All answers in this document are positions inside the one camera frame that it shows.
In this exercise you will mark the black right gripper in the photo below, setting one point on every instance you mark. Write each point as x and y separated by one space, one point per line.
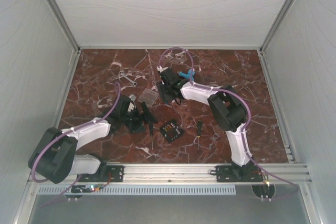
165 97

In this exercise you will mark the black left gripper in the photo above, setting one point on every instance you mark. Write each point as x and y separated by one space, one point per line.
147 117

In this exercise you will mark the clear plastic fuse box lid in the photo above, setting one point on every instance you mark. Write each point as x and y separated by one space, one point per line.
148 96

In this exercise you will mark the black fuse box base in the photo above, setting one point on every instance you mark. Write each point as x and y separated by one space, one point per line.
171 131

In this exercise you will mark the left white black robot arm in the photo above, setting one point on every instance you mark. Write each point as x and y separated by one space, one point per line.
55 156

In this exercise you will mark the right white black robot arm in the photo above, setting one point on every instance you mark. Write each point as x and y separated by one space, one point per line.
230 112

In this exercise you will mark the blue glue gun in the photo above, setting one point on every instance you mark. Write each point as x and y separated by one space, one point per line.
189 75

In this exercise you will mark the silver ratchet wrench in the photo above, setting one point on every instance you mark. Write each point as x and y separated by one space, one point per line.
122 74

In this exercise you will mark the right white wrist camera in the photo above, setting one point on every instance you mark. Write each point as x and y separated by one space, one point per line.
159 69

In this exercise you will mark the yellow black handle screwdriver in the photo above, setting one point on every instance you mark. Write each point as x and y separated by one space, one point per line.
199 131

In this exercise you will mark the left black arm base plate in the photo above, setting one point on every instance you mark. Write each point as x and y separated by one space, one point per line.
108 173

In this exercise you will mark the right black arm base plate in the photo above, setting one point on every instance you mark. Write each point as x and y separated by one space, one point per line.
236 174

